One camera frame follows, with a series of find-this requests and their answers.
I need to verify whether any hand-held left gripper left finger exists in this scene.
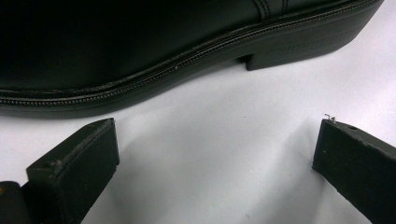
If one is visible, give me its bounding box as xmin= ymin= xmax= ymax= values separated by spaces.
xmin=21 ymin=117 xmax=120 ymax=224

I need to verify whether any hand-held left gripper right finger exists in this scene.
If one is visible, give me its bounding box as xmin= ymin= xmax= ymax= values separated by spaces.
xmin=312 ymin=118 xmax=396 ymax=224

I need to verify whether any black leather shoe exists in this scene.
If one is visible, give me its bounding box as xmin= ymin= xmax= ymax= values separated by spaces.
xmin=0 ymin=0 xmax=386 ymax=119

